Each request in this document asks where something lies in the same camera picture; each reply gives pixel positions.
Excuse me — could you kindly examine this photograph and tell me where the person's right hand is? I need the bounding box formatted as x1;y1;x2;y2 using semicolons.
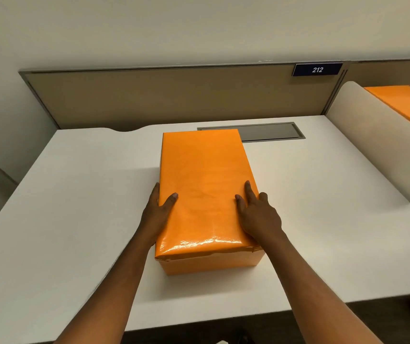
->
235;180;286;245

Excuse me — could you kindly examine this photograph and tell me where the person's left hand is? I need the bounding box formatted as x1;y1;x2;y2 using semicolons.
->
137;183;179;247

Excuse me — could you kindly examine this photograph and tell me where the orange box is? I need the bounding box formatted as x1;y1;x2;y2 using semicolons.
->
154;129;266;276
364;85;410;139

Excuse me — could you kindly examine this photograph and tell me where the person's left forearm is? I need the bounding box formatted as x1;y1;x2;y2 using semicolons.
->
54;229;156;344

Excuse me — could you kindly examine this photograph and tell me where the person's right forearm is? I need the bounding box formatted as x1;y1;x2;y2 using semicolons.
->
260;228;384;344

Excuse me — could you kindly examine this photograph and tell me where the beige desk partition panel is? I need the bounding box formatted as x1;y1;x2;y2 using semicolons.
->
18;62;351;131
341;59;410;97

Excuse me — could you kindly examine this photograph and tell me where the white curved side divider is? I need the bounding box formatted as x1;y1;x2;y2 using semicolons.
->
325;81;410;202

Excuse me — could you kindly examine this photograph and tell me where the blue number plate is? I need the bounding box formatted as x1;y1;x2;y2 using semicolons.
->
292;63;344;77

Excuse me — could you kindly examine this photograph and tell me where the grey desk cable lid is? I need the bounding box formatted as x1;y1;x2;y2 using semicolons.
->
197;122;306;143

